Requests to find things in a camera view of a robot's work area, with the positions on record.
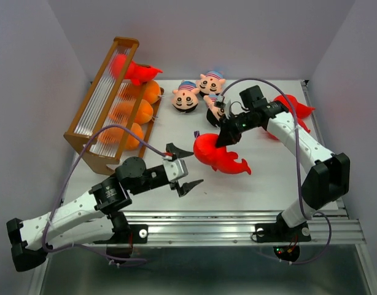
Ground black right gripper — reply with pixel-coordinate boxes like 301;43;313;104
214;110;259;148

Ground cartoon boy doll lower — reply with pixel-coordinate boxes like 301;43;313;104
203;93;225;127

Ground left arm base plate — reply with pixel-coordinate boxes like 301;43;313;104
106;224;149;244

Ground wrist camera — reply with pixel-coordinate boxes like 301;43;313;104
162;152;189;183
214;94;231;118

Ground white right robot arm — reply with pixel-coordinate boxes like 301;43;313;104
215;85;351;240

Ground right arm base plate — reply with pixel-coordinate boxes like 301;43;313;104
251;222;311;245

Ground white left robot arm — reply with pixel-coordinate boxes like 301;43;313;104
6;143;201;272

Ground aluminium frame rail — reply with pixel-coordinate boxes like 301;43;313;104
42;210;368;248

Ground cartoon boy doll upper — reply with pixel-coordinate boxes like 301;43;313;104
195;71;226;96

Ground orange shark plush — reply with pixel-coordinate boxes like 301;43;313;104
117;79;165;104
99;122;150;151
108;100;154;125

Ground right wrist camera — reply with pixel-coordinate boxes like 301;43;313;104
214;94;231;118

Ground red shark plush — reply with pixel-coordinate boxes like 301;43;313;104
273;94;315;119
260;116;312;142
193;133;252;175
109;53;163;86

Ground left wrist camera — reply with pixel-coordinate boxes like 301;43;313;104
162;152;189;183

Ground wooden toy shelf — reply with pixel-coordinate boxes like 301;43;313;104
64;37;164;175

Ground red shark plush back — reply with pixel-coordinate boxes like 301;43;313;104
273;94;315;119

